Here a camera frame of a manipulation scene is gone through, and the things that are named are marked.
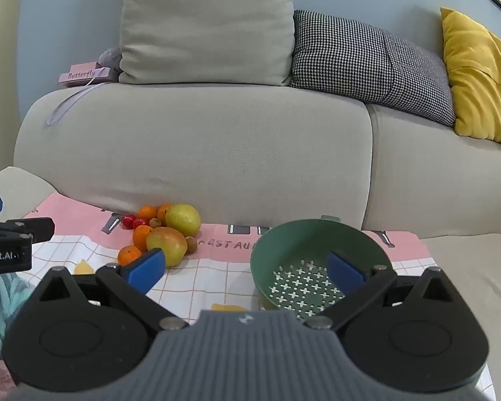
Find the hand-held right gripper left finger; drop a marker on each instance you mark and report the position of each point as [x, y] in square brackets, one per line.
[144, 270]

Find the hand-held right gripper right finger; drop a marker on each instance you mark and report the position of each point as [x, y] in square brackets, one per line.
[346, 275]

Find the orange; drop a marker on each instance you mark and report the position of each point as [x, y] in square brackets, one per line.
[142, 237]
[163, 213]
[129, 255]
[148, 212]

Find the green colander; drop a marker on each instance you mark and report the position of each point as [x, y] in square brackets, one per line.
[292, 255]

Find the yellow-red mango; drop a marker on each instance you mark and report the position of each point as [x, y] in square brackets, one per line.
[167, 243]

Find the small brown kiwi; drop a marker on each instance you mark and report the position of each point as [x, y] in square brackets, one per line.
[191, 244]
[154, 222]

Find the teal striped cloth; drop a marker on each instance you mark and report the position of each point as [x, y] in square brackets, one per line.
[0, 309]

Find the yellow-green pear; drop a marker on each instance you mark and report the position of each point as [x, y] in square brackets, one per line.
[183, 219]

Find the pink checked printed cloth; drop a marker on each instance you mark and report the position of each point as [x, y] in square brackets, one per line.
[217, 267]

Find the lilac ribbon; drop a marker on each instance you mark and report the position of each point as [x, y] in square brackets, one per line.
[49, 120]

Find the beige fabric sofa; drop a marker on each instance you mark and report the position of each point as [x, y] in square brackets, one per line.
[234, 154]

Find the pink printed box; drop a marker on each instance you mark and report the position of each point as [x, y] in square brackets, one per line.
[81, 76]

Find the grey plush toy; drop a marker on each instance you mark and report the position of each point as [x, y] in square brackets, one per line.
[110, 60]

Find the houndstooth cushion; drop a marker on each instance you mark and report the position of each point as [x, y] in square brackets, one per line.
[371, 58]

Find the yellow cushion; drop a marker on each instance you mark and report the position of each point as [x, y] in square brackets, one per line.
[476, 79]

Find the beige cushion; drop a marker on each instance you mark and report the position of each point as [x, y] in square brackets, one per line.
[208, 21]

